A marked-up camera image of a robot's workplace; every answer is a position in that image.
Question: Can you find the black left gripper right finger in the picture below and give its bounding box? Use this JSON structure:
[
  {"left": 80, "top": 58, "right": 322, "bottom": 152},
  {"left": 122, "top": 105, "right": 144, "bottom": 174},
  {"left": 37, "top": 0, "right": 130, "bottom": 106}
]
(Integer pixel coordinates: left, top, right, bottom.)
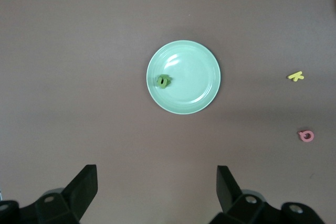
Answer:
[{"left": 209, "top": 166, "right": 325, "bottom": 224}]

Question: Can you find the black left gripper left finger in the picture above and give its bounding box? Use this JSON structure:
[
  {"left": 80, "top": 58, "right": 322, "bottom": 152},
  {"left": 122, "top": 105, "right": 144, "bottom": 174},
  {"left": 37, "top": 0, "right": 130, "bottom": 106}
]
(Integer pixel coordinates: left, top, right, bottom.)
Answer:
[{"left": 0, "top": 165, "right": 99, "bottom": 224}]

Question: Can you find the green foam letter U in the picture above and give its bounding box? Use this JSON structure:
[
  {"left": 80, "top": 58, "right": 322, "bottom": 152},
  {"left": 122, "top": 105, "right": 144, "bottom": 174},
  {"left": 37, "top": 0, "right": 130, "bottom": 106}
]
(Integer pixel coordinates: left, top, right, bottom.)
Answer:
[{"left": 156, "top": 76, "right": 170, "bottom": 89}]

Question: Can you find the brown table cover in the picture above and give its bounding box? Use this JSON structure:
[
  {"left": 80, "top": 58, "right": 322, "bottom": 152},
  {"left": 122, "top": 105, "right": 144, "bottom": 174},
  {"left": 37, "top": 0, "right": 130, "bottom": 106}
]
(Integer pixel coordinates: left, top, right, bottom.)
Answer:
[{"left": 0, "top": 0, "right": 336, "bottom": 224}]

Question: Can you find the pink foam letter Q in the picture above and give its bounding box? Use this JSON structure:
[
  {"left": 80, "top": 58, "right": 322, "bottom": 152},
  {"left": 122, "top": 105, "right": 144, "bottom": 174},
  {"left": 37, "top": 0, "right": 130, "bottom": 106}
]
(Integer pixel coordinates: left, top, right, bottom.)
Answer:
[{"left": 298, "top": 129, "right": 315, "bottom": 143}]

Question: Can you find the green plate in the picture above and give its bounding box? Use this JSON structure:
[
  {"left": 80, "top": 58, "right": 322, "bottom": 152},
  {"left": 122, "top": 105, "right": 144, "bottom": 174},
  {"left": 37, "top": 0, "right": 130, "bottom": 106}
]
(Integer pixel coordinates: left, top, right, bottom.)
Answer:
[{"left": 146, "top": 39, "right": 222, "bottom": 115}]

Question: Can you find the yellow foam letter K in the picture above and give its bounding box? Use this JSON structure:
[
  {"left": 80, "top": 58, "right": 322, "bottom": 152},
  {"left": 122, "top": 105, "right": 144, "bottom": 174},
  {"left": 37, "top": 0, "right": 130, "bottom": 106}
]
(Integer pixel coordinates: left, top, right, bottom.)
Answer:
[{"left": 287, "top": 70, "right": 305, "bottom": 82}]

